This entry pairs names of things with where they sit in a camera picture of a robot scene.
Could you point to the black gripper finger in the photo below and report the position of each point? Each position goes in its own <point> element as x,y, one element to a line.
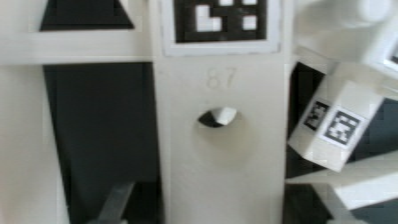
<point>115,206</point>

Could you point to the white chair leg with tag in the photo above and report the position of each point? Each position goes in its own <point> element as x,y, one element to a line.
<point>365,183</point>

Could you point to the white chair backrest frame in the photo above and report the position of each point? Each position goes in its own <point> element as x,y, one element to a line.
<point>221,89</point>

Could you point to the white chair seat part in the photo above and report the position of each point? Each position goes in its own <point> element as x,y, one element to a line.
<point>348,31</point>

